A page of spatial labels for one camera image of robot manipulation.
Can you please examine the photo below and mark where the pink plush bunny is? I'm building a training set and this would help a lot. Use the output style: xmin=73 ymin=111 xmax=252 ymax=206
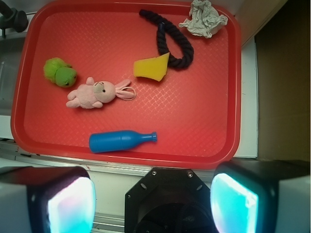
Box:
xmin=66 ymin=77 xmax=137 ymax=109

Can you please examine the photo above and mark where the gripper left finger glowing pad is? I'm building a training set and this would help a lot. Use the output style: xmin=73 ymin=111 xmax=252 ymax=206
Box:
xmin=0 ymin=166 xmax=96 ymax=233

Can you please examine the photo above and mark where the crumpled white paper towel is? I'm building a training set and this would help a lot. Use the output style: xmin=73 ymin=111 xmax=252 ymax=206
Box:
xmin=178 ymin=0 xmax=228 ymax=39

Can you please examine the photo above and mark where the yellow sponge piece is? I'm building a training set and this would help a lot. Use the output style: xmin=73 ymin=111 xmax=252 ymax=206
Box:
xmin=133 ymin=52 xmax=170 ymax=82

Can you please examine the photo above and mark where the green plush frog toy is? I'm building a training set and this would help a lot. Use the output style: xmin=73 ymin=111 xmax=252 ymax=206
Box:
xmin=43 ymin=58 xmax=77 ymax=88

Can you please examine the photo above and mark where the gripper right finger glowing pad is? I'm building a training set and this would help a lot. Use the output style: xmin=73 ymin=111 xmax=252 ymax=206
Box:
xmin=210 ymin=160 xmax=311 ymax=233

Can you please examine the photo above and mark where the red plastic tray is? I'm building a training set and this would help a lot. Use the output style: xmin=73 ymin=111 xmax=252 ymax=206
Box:
xmin=11 ymin=0 xmax=241 ymax=169

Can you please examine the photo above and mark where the black clamp knob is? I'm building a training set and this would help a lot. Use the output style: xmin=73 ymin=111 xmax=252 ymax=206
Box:
xmin=0 ymin=1 xmax=29 ymax=39

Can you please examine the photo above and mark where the blue plastic bottle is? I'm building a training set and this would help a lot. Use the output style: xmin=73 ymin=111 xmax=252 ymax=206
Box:
xmin=89 ymin=130 xmax=157 ymax=153

